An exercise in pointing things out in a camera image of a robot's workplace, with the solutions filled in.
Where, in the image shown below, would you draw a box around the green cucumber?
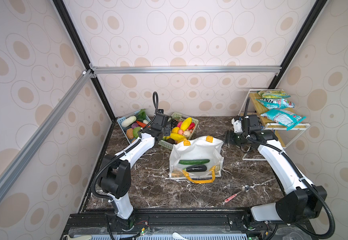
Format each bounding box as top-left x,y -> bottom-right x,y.
179,159 -> 210,165

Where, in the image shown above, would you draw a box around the white grocery bag yellow handles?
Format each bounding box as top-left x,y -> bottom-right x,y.
169,136 -> 224,184

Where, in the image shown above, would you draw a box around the dark purple eggplant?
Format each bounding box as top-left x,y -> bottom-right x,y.
184,164 -> 207,173

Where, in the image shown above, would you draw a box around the orange-red carrot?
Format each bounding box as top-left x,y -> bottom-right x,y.
136,121 -> 147,128

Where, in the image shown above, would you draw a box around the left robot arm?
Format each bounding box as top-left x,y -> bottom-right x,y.
91,92 -> 172,220

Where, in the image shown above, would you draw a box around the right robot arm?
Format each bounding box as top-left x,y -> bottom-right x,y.
224,100 -> 336,239

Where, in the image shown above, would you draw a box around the teal snack bag middle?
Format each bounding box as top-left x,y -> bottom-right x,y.
257,99 -> 295,110

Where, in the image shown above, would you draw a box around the teal snack bag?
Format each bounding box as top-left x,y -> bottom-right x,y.
257,99 -> 295,110
260,109 -> 306,131

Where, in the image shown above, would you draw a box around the yellow-green snack bag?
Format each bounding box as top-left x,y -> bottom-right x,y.
257,90 -> 290,99

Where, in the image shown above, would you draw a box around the teal snack bag front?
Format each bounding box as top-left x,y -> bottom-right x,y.
260,109 -> 306,131

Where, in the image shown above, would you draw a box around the green plastic basket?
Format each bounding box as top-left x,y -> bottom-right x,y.
159,113 -> 199,150

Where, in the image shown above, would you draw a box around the lying yellow mango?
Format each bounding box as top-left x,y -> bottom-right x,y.
170,133 -> 186,141

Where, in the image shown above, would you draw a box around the green leafy vegetable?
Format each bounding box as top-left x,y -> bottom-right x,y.
136,109 -> 147,122

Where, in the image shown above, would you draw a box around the tall yellow mango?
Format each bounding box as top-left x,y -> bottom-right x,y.
180,117 -> 192,131

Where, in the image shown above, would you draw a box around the green cabbage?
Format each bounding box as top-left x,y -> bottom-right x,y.
133,127 -> 142,139

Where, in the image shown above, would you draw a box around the purple cabbage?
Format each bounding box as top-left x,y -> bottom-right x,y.
132,122 -> 139,129

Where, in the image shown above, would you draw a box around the blue plastic basket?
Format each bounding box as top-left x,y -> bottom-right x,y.
117,109 -> 150,144

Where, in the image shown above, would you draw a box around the orange potato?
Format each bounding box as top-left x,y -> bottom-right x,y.
126,128 -> 134,140

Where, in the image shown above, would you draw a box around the white radish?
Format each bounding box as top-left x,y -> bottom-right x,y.
121,116 -> 137,128

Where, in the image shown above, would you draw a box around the pink handled spoon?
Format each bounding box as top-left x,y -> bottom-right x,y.
224,185 -> 250,204

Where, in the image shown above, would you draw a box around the horizontal aluminium rail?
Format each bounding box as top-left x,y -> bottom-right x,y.
83,65 -> 282,76

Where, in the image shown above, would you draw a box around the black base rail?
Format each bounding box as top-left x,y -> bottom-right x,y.
61,209 -> 312,240

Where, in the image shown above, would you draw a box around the diagonal aluminium rail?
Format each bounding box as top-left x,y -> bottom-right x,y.
0,69 -> 94,203

